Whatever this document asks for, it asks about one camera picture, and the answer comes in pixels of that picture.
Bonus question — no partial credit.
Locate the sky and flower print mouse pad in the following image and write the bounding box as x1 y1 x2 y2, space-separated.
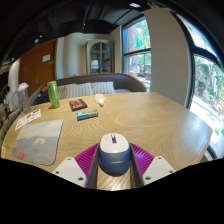
11 119 64 166

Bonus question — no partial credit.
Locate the blue and white computer mouse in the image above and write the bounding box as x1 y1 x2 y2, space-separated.
98 132 132 176

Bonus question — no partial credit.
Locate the pale striped cushion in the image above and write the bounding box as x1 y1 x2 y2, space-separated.
91 81 116 95

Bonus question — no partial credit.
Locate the arched glass door cabinet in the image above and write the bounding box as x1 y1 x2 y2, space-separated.
85 39 114 76

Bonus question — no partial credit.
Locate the brown curved sofa bench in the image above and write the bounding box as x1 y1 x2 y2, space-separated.
28 73 148 106

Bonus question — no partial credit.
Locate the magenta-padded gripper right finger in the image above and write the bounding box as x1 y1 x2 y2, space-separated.
129 143 177 189

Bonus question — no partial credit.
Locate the green and white small pack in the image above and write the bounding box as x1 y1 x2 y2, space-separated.
76 109 99 121

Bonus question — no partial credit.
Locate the large curved black framed window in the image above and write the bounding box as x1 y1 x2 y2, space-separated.
179 13 224 161

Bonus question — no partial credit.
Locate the black backpack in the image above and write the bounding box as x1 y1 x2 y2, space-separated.
34 84 51 105

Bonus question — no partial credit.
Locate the clear shaker bottle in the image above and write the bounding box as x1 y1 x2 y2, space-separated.
16 82 32 114

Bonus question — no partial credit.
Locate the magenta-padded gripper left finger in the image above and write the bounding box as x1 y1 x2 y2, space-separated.
52 143 101 190

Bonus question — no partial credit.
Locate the white sticker sheet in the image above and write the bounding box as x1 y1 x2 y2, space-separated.
14 108 42 131

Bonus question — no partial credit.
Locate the green drink can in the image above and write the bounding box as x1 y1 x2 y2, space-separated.
46 80 61 110

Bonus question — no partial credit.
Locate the clear plastic wrapped packet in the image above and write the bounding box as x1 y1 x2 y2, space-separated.
93 93 107 107

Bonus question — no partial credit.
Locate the brown wooden door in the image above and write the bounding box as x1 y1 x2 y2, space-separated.
18 38 58 98

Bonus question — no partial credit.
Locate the black and red flat box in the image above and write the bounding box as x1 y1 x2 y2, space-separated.
68 98 88 112

